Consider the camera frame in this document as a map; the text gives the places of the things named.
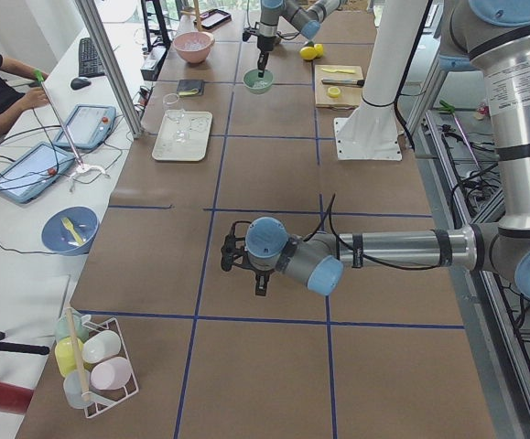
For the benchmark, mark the clear wine glass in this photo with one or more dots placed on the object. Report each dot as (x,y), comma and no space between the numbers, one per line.
(176,123)

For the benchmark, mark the blue bowl with fork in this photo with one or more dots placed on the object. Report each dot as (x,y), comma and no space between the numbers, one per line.
(71,232)

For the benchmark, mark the white wire cup rack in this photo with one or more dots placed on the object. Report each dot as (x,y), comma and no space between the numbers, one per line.
(93,360)

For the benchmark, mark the wooden cutting board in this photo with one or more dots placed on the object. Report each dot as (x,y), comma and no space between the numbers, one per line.
(350,96)

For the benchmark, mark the black keyboard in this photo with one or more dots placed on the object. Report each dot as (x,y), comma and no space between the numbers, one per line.
(89,63)

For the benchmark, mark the lemon half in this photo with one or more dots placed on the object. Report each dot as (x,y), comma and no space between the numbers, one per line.
(334,92)

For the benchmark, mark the yellow plastic knife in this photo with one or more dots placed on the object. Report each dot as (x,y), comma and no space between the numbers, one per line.
(342,71)

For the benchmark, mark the grey folded cloth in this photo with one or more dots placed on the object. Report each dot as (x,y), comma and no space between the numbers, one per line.
(189,88)

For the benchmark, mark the aluminium frame post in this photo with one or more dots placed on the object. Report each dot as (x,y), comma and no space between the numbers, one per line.
(94,24)

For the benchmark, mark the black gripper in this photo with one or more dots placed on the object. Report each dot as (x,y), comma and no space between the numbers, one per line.
(260,273)
(264,44)

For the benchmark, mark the near teach pendant tablet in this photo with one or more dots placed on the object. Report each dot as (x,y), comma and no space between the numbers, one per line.
(33,172)

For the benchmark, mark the teach pendant tablet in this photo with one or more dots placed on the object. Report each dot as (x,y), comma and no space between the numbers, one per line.
(33,172)
(89,125)

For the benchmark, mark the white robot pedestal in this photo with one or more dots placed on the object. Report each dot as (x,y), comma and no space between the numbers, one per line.
(370,132)

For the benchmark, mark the yellow lemon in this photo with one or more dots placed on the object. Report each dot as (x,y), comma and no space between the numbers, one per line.
(308,53)
(319,50)

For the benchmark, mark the ice cubes in bowl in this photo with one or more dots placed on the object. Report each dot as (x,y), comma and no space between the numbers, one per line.
(260,84)

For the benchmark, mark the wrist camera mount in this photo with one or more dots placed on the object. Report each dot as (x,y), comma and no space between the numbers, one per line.
(233,252)
(249,32)

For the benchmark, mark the pink bowl of ice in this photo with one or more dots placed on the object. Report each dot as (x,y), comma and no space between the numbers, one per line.
(194,47)

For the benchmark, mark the far teach pendant tablet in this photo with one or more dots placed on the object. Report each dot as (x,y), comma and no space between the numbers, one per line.
(89,125)

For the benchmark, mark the cream bear tray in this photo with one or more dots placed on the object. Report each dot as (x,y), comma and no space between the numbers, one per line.
(195,150)

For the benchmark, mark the green bowl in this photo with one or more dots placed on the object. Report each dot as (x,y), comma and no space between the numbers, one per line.
(252,75)

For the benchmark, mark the black computer mouse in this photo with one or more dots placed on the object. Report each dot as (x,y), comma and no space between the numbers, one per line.
(79,83)

